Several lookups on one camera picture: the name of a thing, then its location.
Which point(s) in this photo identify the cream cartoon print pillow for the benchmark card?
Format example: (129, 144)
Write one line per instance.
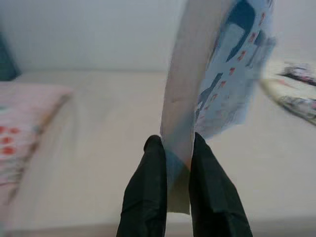
(296, 103)

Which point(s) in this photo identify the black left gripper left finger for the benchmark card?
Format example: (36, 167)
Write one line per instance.
(145, 192)

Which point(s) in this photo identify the blue printed packet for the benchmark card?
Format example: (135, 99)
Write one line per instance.
(187, 74)

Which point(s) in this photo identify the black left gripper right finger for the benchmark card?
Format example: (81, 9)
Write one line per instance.
(212, 197)

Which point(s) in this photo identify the pink dotted pillow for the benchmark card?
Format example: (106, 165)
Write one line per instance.
(19, 118)

